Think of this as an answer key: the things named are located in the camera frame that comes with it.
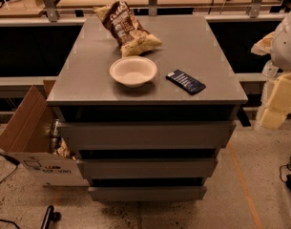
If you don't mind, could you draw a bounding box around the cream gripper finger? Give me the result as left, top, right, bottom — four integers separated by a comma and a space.
251, 31, 275, 55
259, 73, 291, 130

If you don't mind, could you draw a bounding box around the grey top drawer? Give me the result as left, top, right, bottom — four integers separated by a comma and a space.
59, 121, 236, 150

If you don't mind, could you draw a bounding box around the grey drawer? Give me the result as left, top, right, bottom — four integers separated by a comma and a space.
76, 158, 218, 179
88, 186, 207, 201
59, 121, 236, 150

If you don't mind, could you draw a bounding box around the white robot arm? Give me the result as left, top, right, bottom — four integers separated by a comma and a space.
251, 11, 291, 129

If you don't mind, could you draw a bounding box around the grey drawer cabinet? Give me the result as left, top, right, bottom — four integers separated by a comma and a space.
48, 15, 247, 188

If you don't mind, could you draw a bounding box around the grey middle drawer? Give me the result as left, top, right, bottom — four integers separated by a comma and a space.
76, 158, 218, 179

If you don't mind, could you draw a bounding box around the grey bottom drawer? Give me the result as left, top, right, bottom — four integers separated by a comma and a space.
88, 186, 207, 201

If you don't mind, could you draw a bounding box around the open cardboard box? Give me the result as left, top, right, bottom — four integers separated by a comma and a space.
0, 85, 89, 186

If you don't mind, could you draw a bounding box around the clear sanitizer pump bottle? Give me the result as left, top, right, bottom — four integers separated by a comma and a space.
262, 60, 279, 77

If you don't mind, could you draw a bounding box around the metal guard railing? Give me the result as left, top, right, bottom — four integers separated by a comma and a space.
0, 0, 291, 27

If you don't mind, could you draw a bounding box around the dark blue snack packet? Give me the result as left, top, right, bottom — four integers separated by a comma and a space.
165, 70, 206, 95

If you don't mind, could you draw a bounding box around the brown chip bag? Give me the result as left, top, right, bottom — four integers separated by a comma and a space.
94, 1, 162, 57

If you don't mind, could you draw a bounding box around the white paper bowl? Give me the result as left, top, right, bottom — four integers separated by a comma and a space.
110, 56, 157, 88

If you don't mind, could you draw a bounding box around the black object on floor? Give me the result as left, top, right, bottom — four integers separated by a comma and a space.
40, 205, 61, 229

